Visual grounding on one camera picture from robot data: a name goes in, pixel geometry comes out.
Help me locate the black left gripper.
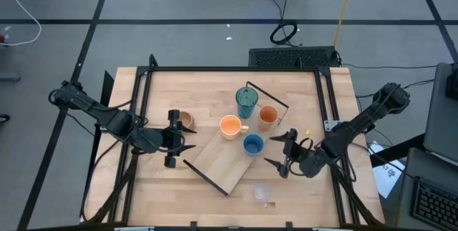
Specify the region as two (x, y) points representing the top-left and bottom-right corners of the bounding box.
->
(157, 109), (198, 169)

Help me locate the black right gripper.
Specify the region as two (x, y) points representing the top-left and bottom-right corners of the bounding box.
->
(263, 128), (312, 179)

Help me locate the wooden bowl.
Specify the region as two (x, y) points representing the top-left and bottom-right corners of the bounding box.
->
(177, 111), (195, 130)

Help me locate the blue plastic cup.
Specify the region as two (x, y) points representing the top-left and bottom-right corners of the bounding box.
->
(243, 133), (265, 157)

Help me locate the tall peach orange tumbler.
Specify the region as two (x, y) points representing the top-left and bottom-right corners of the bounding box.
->
(258, 104), (280, 132)

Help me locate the clear glass mug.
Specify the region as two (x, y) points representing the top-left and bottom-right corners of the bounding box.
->
(251, 183), (272, 209)

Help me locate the orange mug white rim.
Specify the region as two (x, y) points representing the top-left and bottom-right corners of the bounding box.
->
(219, 114), (250, 141)

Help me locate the white paper sheet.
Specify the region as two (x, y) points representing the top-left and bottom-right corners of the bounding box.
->
(368, 141), (407, 199)

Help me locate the grey desk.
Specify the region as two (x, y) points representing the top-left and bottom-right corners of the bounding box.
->
(396, 147), (458, 231)

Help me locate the grey equipment case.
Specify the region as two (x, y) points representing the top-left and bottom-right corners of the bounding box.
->
(424, 62), (458, 167)

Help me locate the black keyboard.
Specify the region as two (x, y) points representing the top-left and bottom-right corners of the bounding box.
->
(410, 177), (458, 231)

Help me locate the wooden shelf black metal frame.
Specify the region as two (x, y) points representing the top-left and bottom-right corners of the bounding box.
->
(182, 80), (290, 197)

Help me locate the black metal table frame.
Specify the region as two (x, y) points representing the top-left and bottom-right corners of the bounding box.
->
(80, 54), (386, 231)

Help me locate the coiled black cable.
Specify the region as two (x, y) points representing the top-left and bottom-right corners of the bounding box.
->
(269, 21), (298, 45)

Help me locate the yellow cable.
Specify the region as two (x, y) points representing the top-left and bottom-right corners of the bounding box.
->
(333, 0), (358, 49)

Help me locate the white cable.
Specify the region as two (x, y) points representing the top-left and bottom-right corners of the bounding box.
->
(0, 0), (42, 47)

